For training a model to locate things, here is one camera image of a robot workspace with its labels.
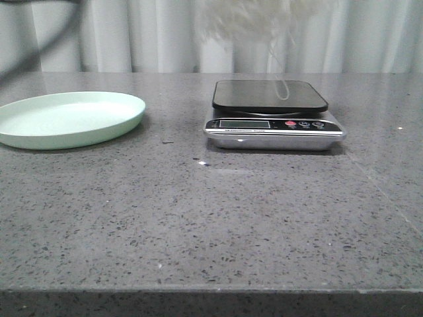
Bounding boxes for light green plastic plate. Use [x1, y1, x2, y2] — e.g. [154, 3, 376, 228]
[1, 91, 146, 150]

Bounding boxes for white pleated curtain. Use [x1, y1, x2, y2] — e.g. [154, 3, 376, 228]
[1, 1, 422, 74]

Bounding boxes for black silver kitchen scale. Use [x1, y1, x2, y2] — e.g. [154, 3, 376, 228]
[203, 79, 346, 151]

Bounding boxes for white vermicelli noodle bundle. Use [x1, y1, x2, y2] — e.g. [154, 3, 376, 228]
[194, 1, 337, 79]

